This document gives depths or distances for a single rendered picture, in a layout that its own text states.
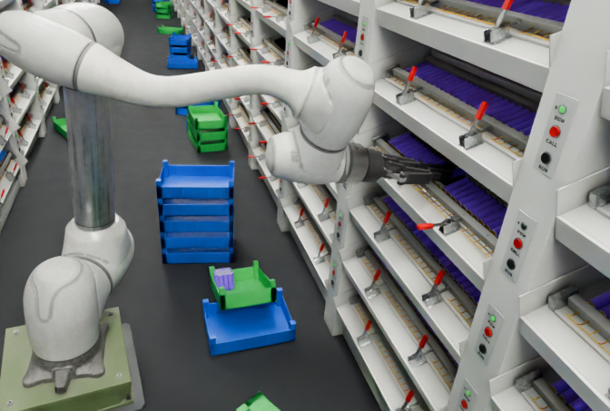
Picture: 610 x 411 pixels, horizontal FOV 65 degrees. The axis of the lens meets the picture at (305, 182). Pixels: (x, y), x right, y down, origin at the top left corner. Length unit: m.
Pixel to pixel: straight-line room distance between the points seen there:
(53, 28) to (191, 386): 1.12
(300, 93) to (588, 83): 0.44
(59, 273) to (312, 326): 0.96
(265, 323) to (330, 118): 1.13
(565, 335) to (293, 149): 0.56
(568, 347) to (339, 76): 0.56
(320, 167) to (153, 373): 1.02
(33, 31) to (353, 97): 0.59
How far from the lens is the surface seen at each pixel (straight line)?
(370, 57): 1.33
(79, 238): 1.36
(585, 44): 0.77
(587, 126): 0.76
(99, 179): 1.28
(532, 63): 0.84
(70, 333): 1.28
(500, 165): 0.92
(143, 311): 1.93
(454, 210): 1.09
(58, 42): 1.01
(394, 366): 1.53
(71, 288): 1.23
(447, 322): 1.15
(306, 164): 0.92
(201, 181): 2.09
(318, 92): 0.84
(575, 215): 0.82
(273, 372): 1.69
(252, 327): 1.83
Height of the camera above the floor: 1.28
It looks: 27 degrees down
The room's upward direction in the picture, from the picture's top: 4 degrees clockwise
